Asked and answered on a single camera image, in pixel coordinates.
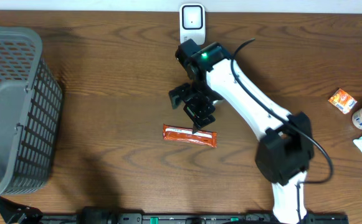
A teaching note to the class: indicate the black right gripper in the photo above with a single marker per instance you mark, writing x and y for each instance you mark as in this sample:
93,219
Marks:
197,114

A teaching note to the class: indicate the red Top chocolate bar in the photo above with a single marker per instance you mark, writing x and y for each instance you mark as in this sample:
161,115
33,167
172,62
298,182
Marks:
205,138

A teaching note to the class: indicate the orange snack packet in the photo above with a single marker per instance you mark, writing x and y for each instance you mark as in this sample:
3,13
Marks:
343,101

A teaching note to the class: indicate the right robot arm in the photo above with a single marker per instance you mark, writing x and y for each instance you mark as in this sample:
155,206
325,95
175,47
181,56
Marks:
284,150

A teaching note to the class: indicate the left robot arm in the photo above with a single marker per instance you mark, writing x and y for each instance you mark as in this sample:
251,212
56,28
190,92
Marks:
12,212

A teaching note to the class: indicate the white barcode scanner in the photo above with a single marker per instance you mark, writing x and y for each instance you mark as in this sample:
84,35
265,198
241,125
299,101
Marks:
192,23

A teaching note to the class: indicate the grey plastic basket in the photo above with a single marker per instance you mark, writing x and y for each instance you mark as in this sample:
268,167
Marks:
30,108

